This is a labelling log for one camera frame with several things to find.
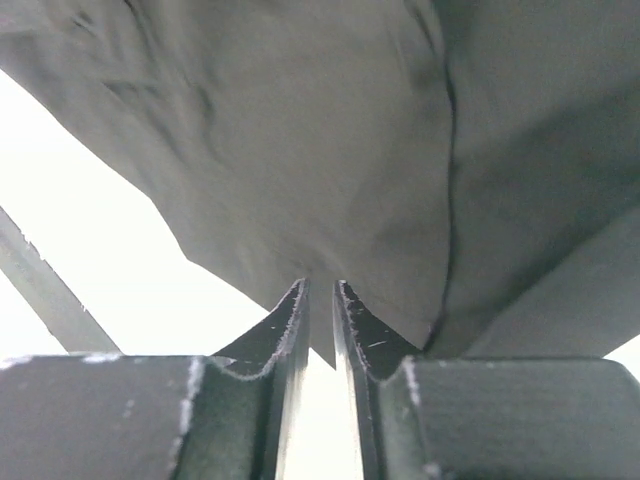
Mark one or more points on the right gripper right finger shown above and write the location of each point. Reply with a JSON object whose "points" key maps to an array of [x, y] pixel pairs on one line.
{"points": [[481, 418]]}

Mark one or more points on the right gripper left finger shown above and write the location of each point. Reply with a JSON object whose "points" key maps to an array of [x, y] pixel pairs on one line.
{"points": [[111, 416]]}

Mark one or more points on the black long sleeve shirt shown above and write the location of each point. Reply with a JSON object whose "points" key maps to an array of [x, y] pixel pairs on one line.
{"points": [[471, 168]]}

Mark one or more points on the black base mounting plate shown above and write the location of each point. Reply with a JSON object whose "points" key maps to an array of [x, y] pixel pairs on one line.
{"points": [[62, 313]]}

